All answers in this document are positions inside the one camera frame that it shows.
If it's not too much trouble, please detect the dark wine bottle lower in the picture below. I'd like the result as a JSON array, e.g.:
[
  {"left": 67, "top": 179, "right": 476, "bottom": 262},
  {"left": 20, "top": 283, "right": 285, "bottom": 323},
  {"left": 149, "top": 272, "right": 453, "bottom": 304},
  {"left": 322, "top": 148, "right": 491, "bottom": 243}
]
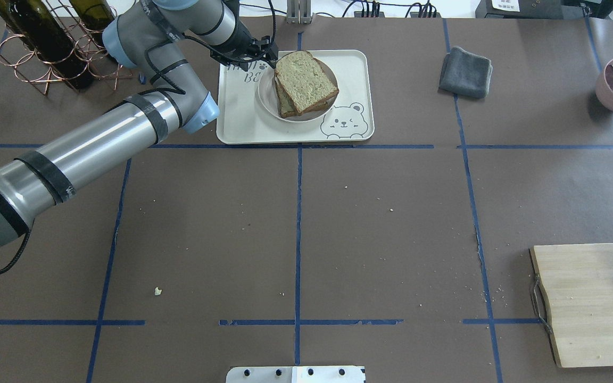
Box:
[{"left": 70, "top": 1, "right": 133, "bottom": 67}]

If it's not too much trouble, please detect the aluminium frame post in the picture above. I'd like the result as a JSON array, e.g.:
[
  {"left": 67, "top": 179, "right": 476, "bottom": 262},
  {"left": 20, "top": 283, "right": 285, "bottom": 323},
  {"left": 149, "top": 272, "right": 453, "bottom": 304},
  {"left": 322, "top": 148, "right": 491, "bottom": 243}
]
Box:
[{"left": 286, "top": 0, "right": 313, "bottom": 24}]

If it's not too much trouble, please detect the white round plate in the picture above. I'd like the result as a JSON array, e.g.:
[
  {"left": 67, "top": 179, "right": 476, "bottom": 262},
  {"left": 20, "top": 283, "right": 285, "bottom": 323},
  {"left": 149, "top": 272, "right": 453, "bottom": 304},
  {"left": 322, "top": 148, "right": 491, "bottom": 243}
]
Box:
[{"left": 255, "top": 68, "right": 338, "bottom": 123}]

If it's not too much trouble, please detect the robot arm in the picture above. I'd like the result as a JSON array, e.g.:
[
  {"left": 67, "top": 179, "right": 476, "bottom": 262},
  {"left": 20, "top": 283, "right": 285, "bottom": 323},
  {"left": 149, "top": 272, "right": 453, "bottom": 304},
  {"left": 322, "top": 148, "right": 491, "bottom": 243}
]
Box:
[{"left": 0, "top": 1, "right": 278, "bottom": 247}]

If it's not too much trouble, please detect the dark wine bottle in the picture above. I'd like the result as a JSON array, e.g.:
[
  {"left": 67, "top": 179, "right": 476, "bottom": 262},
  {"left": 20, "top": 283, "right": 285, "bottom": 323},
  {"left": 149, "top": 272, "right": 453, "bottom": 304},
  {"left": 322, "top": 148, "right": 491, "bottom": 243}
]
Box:
[
  {"left": 70, "top": 1, "right": 133, "bottom": 67},
  {"left": 0, "top": 1, "right": 94, "bottom": 90}
]

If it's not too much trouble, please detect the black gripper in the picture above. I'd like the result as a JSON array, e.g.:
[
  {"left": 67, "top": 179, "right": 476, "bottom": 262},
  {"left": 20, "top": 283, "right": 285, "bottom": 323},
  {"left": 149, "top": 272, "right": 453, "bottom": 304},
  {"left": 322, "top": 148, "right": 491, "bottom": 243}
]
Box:
[{"left": 229, "top": 19, "right": 279, "bottom": 69}]

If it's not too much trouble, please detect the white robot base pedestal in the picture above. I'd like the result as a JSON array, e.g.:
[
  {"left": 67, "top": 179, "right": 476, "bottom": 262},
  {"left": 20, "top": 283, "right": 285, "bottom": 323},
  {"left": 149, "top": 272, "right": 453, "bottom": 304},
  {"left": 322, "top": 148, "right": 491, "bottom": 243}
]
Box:
[{"left": 226, "top": 365, "right": 367, "bottom": 382}]

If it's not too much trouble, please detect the cream bear tray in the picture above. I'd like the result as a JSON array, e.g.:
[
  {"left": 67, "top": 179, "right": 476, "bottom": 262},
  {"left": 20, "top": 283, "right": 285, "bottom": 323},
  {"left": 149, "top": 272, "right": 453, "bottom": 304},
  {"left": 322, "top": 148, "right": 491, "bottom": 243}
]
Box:
[{"left": 217, "top": 50, "right": 375, "bottom": 145}]

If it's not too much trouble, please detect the grey folded cloth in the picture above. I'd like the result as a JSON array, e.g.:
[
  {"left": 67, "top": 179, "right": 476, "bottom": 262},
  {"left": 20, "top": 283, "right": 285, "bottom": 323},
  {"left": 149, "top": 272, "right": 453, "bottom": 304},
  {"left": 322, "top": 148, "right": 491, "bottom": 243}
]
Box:
[{"left": 438, "top": 46, "right": 492, "bottom": 99}]

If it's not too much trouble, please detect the copper wire bottle rack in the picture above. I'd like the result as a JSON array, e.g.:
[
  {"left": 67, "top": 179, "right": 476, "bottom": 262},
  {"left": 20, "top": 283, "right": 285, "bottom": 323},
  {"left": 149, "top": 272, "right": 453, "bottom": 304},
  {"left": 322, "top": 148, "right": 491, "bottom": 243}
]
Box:
[{"left": 0, "top": 1, "right": 134, "bottom": 95}]

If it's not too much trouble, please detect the dark wine bottle upper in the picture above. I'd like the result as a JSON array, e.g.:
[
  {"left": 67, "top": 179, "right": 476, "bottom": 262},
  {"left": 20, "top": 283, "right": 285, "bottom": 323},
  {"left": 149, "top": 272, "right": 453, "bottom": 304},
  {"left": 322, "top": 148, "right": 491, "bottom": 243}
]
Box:
[{"left": 0, "top": 1, "right": 94, "bottom": 90}]

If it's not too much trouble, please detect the wooden cutting board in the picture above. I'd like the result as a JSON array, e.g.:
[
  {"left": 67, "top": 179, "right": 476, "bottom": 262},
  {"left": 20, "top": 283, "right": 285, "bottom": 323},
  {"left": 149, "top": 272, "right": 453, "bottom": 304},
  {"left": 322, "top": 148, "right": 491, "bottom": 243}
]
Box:
[{"left": 530, "top": 243, "right": 613, "bottom": 368}]

